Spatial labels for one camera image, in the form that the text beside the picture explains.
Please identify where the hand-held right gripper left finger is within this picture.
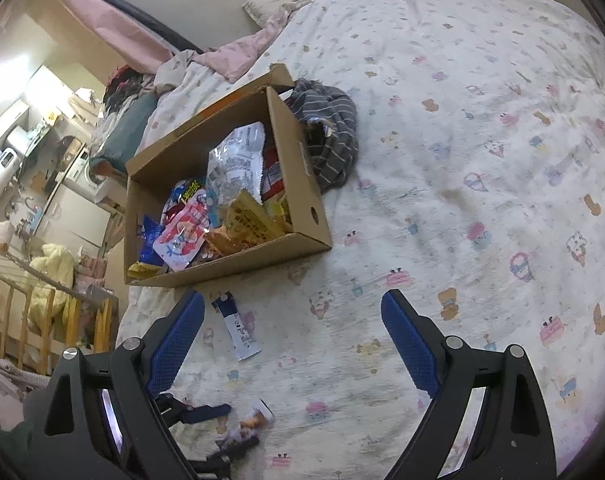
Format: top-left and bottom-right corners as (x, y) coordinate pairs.
(42, 289), (206, 480)

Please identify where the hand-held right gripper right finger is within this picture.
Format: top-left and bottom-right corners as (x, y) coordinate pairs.
(380, 289), (557, 480)

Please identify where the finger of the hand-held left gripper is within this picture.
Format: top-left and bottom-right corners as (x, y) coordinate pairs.
(206, 435), (260, 465)
(155, 394), (232, 429)

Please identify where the small colourful snack packet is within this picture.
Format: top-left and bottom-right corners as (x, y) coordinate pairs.
(217, 399), (276, 454)

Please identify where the blue white stick packet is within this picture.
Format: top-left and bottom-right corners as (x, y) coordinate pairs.
(211, 294), (262, 362)

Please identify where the blue bear snack packet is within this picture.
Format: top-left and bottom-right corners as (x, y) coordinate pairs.
(137, 214), (166, 267)

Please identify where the pink white snack packet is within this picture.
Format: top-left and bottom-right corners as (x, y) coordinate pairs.
(152, 202), (209, 272)

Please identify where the orange snack packet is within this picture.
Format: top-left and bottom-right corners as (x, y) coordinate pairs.
(202, 227), (263, 262)

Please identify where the yellow snack packet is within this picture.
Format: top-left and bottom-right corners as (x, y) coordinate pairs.
(226, 189), (294, 247)

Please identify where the green flag snack packet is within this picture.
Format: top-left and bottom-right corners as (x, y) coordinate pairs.
(164, 179), (206, 212)

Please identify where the white chips bag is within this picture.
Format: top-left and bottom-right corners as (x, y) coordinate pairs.
(205, 122), (266, 207)

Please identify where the red meat snack packet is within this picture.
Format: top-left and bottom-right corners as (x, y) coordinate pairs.
(260, 145), (286, 199)

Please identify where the brown cardboard box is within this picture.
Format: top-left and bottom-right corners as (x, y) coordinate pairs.
(123, 62), (333, 288)

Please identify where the yellow plush blanket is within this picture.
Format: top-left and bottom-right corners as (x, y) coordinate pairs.
(27, 242), (76, 331)

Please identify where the yellow wooden rack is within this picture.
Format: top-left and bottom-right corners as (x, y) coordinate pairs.
(0, 242), (118, 376)

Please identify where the metal pole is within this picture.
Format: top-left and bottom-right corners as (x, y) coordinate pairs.
(0, 247), (118, 307)

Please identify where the white kitchen cabinet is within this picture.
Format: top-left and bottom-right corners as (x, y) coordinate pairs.
(42, 187), (116, 256)

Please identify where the white washing machine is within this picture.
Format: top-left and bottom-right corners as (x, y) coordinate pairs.
(65, 152), (113, 202)

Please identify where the grey striped cloth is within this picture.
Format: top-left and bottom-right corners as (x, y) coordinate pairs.
(285, 79), (359, 192)

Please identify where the white water heater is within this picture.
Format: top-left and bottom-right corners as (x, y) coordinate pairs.
(0, 147), (26, 206)

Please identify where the pile of dark clothes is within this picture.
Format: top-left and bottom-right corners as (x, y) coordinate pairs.
(102, 62), (156, 111)

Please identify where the pink blanket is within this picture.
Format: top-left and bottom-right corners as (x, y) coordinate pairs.
(190, 0), (403, 83)

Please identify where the pink curtain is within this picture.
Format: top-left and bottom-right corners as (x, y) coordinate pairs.
(37, 0), (188, 63)

